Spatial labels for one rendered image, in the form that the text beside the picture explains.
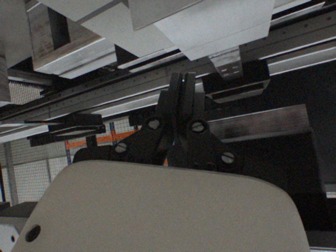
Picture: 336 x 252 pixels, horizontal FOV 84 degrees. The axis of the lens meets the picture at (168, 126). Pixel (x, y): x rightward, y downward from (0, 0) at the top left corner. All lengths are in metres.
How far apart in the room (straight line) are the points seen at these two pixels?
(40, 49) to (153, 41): 0.18
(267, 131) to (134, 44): 0.14
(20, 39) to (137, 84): 0.25
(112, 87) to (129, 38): 0.39
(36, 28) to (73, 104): 0.37
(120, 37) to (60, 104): 0.56
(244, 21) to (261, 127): 0.09
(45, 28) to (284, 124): 0.30
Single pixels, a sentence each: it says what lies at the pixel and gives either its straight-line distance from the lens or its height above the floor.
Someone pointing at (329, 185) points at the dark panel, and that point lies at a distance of 0.75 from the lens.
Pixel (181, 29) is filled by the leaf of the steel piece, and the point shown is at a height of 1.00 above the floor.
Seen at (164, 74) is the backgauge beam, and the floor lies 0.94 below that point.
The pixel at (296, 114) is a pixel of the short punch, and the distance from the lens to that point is 0.19.
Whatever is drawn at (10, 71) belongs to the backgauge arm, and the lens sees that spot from 0.70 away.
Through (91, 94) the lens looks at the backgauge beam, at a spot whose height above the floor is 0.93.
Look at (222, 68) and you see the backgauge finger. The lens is 0.30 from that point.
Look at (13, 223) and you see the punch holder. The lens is 0.37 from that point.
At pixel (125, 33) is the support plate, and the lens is 0.17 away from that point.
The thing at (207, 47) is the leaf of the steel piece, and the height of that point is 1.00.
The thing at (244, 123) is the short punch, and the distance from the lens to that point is 0.19.
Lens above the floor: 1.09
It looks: 2 degrees down
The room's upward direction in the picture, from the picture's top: 170 degrees clockwise
